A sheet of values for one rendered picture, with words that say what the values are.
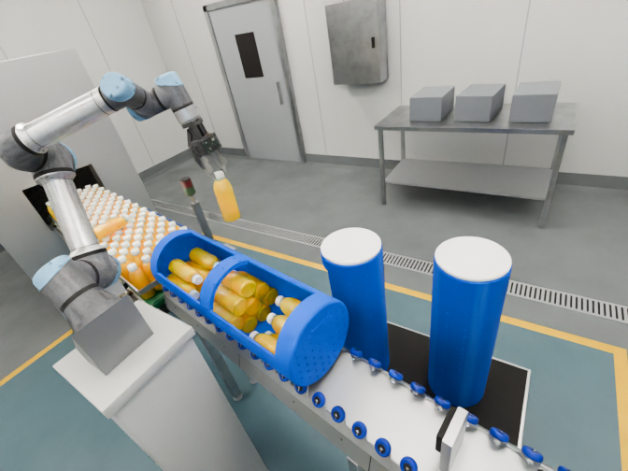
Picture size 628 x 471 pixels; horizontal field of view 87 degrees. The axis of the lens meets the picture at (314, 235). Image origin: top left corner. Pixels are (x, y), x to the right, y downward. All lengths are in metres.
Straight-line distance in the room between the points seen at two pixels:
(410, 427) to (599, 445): 1.37
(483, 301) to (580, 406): 1.12
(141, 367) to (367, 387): 0.70
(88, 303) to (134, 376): 0.25
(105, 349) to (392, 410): 0.87
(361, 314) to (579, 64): 3.10
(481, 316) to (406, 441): 0.62
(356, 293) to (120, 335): 0.93
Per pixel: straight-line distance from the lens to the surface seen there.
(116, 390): 1.19
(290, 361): 0.99
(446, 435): 0.96
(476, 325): 1.54
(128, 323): 1.20
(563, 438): 2.30
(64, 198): 1.38
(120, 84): 1.13
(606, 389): 2.54
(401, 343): 2.25
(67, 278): 1.21
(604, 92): 4.07
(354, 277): 1.47
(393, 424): 1.13
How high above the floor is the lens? 1.95
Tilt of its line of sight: 34 degrees down
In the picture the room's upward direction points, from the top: 11 degrees counter-clockwise
